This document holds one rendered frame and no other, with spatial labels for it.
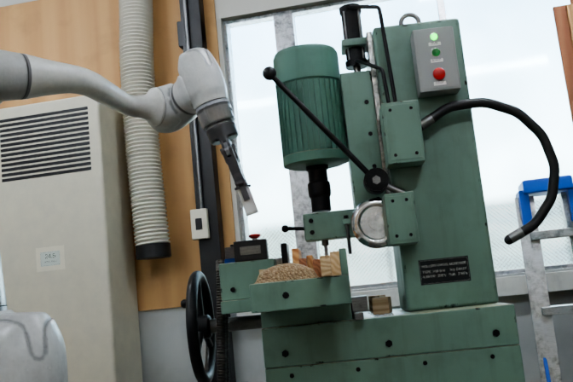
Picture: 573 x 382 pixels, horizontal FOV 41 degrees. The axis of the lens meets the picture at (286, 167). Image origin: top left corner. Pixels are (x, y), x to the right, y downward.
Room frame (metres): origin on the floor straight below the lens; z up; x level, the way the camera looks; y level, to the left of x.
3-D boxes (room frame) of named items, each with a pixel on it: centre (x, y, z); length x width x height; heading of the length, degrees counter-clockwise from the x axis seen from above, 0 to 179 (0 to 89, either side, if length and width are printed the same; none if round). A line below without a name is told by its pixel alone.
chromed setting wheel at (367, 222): (1.87, -0.20, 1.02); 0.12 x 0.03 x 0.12; 87
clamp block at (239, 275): (1.93, 0.12, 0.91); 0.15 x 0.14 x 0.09; 177
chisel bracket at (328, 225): (2.00, -0.10, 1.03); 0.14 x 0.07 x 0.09; 87
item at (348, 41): (2.00, -0.22, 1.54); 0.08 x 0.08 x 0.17; 87
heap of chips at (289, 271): (1.68, 0.02, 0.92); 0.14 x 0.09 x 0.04; 87
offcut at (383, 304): (1.97, -0.20, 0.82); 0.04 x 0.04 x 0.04; 73
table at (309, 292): (1.93, 0.03, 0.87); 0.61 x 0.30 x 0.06; 177
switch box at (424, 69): (1.85, -0.39, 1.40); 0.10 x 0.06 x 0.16; 87
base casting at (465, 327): (2.00, -0.20, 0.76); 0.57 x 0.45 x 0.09; 87
